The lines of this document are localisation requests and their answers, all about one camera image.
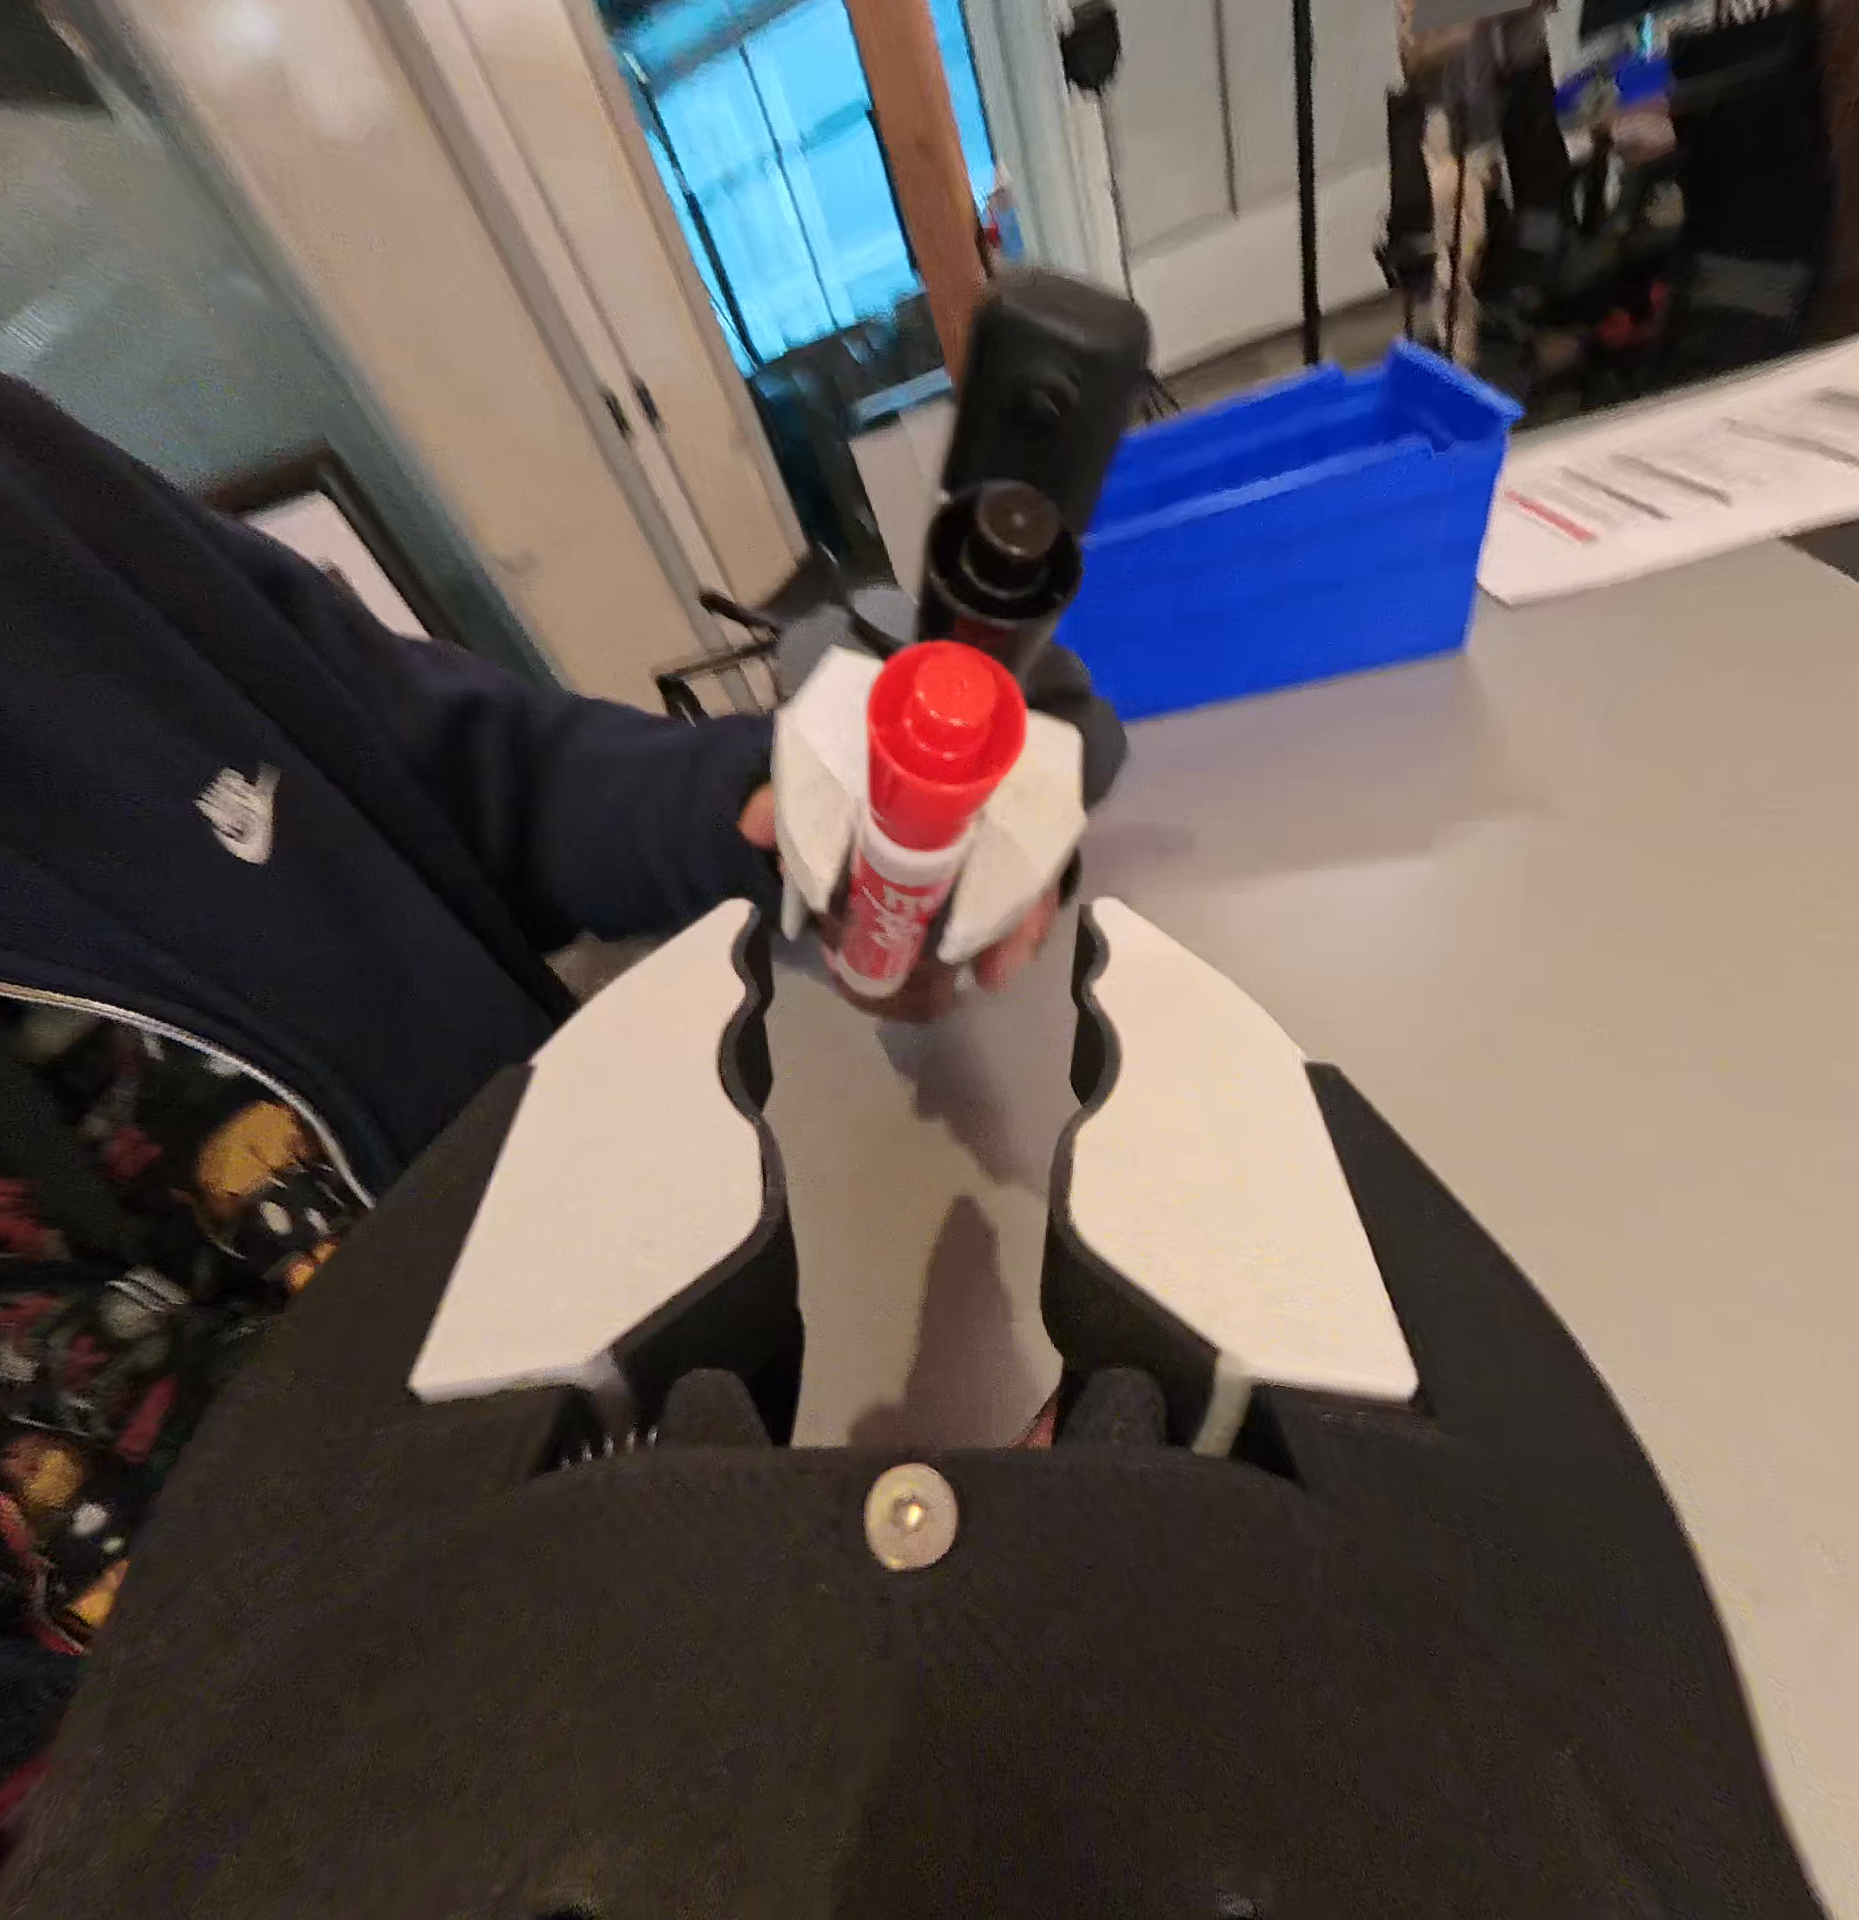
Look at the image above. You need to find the black table mat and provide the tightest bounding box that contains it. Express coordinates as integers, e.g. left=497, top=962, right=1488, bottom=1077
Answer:
left=1778, top=512, right=1859, bottom=600

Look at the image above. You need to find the printed graphic shirt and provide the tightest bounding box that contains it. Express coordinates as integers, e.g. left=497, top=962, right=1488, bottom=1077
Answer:
left=0, top=983, right=376, bottom=1668

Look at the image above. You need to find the wooden post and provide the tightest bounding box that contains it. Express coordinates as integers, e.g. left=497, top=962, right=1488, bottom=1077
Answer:
left=845, top=0, right=1006, bottom=377

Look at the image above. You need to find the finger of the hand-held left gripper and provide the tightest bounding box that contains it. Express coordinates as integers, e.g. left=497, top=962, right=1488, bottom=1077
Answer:
left=773, top=645, right=886, bottom=944
left=937, top=703, right=1092, bottom=966

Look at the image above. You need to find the dark picture frame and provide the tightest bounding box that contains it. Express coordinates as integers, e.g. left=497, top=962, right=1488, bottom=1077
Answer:
left=203, top=445, right=435, bottom=639

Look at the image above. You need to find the black tripod light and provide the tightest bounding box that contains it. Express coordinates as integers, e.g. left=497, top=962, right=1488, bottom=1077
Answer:
left=1055, top=0, right=1171, bottom=304

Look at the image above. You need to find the black stand pole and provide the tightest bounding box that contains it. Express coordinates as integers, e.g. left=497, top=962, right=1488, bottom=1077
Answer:
left=1290, top=0, right=1327, bottom=369

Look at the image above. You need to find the black whiteboard marker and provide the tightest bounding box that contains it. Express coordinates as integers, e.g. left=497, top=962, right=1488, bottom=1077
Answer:
left=916, top=480, right=1088, bottom=662

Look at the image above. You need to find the large grid window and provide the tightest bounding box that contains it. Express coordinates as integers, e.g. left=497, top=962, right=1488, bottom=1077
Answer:
left=607, top=0, right=1006, bottom=377

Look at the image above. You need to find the person's left hand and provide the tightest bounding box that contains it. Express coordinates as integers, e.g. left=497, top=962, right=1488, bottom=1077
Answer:
left=739, top=794, right=1062, bottom=1025

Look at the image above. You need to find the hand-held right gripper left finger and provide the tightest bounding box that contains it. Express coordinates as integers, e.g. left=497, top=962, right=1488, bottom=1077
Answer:
left=408, top=898, right=805, bottom=1449

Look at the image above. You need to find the red whiteboard marker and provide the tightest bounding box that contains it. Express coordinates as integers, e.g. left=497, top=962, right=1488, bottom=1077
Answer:
left=820, top=639, right=1031, bottom=1004

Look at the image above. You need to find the cream double door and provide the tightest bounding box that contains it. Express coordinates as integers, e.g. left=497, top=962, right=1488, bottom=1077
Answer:
left=374, top=0, right=812, bottom=706

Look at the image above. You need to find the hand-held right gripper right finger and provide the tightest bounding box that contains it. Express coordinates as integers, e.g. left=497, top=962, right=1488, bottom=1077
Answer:
left=1044, top=897, right=1421, bottom=1459

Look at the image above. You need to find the blue plastic bin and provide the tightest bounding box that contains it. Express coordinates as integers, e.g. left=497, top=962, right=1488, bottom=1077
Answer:
left=1052, top=341, right=1525, bottom=726

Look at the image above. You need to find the printed text paper sheet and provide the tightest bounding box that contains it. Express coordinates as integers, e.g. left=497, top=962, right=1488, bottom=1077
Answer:
left=1476, top=321, right=1859, bottom=610

